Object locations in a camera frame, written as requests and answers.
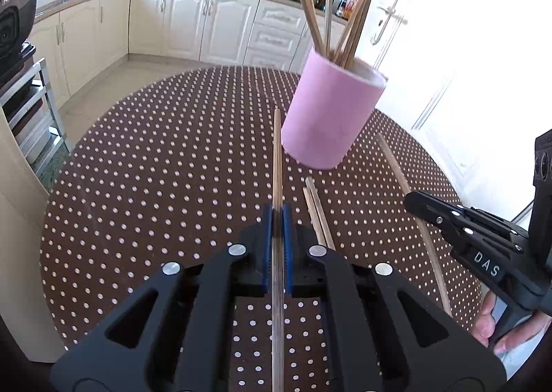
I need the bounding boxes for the silver door handle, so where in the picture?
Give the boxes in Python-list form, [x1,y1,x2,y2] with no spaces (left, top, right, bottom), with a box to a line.
[371,0,409,46]

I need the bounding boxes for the red label bottle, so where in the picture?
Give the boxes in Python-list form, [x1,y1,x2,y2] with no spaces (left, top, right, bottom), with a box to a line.
[343,0,358,20]

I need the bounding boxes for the wooden chopstick ten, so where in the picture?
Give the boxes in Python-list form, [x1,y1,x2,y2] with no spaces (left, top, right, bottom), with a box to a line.
[306,177,336,250]

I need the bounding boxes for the wooden chopstick six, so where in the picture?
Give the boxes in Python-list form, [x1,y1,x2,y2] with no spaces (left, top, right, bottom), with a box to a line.
[375,133,453,316]

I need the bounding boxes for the dark sauce bottle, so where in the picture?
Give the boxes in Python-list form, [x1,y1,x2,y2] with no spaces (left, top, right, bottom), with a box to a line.
[335,0,348,17]

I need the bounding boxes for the white panel door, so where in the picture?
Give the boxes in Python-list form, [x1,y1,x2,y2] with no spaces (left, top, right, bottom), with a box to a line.
[356,0,551,219]

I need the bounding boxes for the pink cylindrical cup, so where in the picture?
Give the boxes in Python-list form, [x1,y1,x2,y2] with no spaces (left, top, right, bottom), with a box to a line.
[282,51,387,170]

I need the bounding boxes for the black air fryer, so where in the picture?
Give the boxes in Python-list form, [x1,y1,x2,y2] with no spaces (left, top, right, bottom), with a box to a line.
[1,0,37,86]

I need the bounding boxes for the wooden chopstick eight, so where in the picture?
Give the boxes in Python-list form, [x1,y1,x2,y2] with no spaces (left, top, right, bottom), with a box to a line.
[325,0,333,58]

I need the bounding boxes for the brown polka dot tablecloth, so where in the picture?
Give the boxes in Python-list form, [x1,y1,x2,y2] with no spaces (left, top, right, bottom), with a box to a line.
[40,67,480,391]

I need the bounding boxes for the wooden chopstick two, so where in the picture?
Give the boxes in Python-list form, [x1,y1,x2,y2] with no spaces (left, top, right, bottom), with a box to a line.
[331,0,366,64]

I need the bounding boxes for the wooden chopstick seven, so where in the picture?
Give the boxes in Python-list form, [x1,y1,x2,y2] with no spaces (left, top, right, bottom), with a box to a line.
[303,186,326,247]

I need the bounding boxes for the metal shelf rack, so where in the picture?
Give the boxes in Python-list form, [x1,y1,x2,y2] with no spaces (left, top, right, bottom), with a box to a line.
[1,58,72,177]

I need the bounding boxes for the wooden chopstick nine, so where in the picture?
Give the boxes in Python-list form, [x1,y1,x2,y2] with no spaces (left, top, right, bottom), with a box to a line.
[337,0,372,70]

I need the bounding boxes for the cream lower cabinets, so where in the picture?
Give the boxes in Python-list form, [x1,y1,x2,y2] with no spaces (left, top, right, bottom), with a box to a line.
[27,0,351,108]

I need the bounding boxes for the wooden chopstick four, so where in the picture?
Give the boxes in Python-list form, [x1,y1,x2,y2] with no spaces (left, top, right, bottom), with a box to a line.
[333,0,372,69]

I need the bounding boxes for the wooden chopstick five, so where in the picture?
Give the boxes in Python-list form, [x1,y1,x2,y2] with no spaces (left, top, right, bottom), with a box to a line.
[270,109,284,392]

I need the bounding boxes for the wooden chopstick three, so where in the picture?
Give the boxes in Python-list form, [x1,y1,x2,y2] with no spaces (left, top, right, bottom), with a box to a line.
[303,0,325,56]

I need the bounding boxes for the person right hand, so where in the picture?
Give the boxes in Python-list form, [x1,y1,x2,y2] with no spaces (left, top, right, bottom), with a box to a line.
[470,291,549,356]

